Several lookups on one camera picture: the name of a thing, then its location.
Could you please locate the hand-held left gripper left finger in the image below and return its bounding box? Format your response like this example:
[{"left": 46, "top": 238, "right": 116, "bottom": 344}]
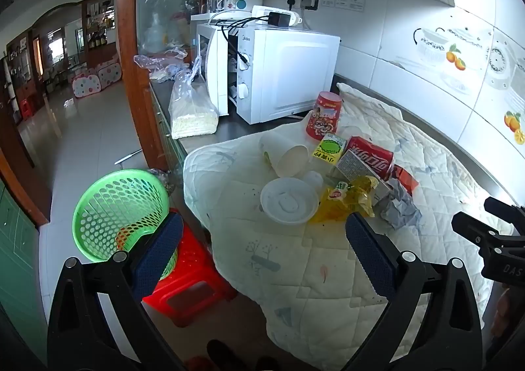
[{"left": 47, "top": 213, "right": 185, "bottom": 371}]

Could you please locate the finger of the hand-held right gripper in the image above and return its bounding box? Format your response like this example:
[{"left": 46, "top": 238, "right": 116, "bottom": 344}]
[
  {"left": 483, "top": 196, "right": 525, "bottom": 221},
  {"left": 451, "top": 212, "right": 518, "bottom": 252}
]

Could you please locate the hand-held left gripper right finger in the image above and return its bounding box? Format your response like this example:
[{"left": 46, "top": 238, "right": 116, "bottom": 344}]
[{"left": 340, "top": 212, "right": 485, "bottom": 371}]

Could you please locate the green plastic basket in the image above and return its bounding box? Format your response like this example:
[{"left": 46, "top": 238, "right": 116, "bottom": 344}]
[{"left": 73, "top": 169, "right": 179, "bottom": 282}]

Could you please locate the orange snack packet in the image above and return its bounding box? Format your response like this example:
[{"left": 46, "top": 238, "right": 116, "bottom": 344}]
[{"left": 389, "top": 164, "right": 420, "bottom": 196}]

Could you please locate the red soda can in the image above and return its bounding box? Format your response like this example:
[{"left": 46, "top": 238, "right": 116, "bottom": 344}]
[{"left": 345, "top": 136, "right": 395, "bottom": 181}]

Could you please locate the red plastic stool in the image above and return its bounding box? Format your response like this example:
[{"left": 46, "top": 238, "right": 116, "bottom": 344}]
[{"left": 141, "top": 209, "right": 239, "bottom": 328}]

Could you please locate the crumpled grey paper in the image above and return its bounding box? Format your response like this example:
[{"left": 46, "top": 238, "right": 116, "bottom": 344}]
[{"left": 377, "top": 178, "right": 423, "bottom": 232}]

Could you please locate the yellow snack wrapper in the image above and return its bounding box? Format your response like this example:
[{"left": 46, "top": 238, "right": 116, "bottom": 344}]
[{"left": 309, "top": 175, "right": 380, "bottom": 225}]

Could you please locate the white quilted cloth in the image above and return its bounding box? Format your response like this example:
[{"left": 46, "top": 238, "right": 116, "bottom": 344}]
[{"left": 182, "top": 83, "right": 515, "bottom": 371}]

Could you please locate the grey printed carton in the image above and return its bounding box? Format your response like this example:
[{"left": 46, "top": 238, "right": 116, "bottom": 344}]
[{"left": 335, "top": 150, "right": 394, "bottom": 201}]

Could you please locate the white plastic bowl lid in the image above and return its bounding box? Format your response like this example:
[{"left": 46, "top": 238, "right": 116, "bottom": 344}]
[{"left": 260, "top": 177, "right": 319, "bottom": 226}]

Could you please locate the pen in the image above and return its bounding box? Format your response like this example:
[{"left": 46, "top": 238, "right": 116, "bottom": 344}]
[{"left": 114, "top": 148, "right": 143, "bottom": 165}]

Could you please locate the yellow green juice carton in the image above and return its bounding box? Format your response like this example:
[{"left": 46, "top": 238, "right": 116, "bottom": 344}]
[{"left": 310, "top": 134, "right": 347, "bottom": 167}]

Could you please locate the white paper cup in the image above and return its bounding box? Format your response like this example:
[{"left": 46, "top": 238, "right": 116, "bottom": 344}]
[{"left": 259, "top": 131, "right": 309, "bottom": 178}]

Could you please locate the green counter base cabinet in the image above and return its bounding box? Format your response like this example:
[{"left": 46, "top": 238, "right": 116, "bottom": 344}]
[{"left": 148, "top": 82, "right": 188, "bottom": 175}]

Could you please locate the clear bag of noodles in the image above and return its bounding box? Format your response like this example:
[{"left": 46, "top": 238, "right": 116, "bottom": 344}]
[{"left": 169, "top": 67, "right": 220, "bottom": 140}]

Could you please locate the tall red snack canister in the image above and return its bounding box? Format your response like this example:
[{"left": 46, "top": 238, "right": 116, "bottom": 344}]
[{"left": 305, "top": 91, "right": 343, "bottom": 141}]

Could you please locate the green cabinet panel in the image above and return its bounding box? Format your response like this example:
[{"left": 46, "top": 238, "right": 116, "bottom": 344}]
[{"left": 0, "top": 174, "right": 49, "bottom": 363}]

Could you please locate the polka dot box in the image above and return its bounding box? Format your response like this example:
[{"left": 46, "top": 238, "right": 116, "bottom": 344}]
[
  {"left": 72, "top": 72, "right": 103, "bottom": 99},
  {"left": 96, "top": 63, "right": 123, "bottom": 89}
]

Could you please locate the crumpled clear plastic bag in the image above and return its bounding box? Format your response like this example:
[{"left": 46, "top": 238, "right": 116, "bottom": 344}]
[{"left": 134, "top": 47, "right": 193, "bottom": 82}]

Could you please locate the white microwave oven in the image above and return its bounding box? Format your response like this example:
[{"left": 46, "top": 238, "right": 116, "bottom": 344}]
[{"left": 196, "top": 22, "right": 341, "bottom": 126}]

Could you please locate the black power adapter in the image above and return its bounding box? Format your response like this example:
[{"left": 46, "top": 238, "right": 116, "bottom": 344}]
[{"left": 268, "top": 12, "right": 291, "bottom": 29}]

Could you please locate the white power strip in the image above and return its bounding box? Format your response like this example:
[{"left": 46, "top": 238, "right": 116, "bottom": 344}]
[{"left": 251, "top": 5, "right": 303, "bottom": 27}]

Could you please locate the brown wooden post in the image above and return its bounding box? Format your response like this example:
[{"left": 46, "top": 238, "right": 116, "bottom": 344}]
[{"left": 117, "top": 0, "right": 170, "bottom": 173}]

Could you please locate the black cable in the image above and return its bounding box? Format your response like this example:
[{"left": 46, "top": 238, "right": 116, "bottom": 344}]
[{"left": 209, "top": 16, "right": 271, "bottom": 70}]

